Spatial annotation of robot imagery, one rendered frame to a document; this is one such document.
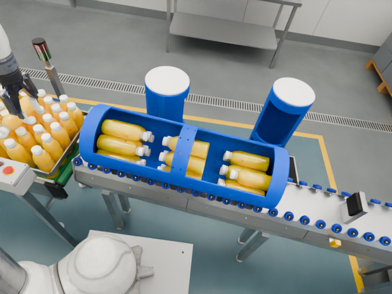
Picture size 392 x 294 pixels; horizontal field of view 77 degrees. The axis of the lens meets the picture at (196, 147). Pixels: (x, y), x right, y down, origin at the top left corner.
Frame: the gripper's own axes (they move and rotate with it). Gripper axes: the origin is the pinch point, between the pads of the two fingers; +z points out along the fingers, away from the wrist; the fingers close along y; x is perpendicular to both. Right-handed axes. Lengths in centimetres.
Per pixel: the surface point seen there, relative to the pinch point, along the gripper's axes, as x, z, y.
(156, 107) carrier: -35, 34, 52
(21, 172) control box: -1.4, 16.0, -18.8
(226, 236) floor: -104, 126, 16
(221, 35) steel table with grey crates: -54, 97, 276
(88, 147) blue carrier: -23.8, 10.0, -3.3
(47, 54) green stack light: 23, 7, 45
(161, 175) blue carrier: -56, 15, -5
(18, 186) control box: -1.6, 19.5, -23.4
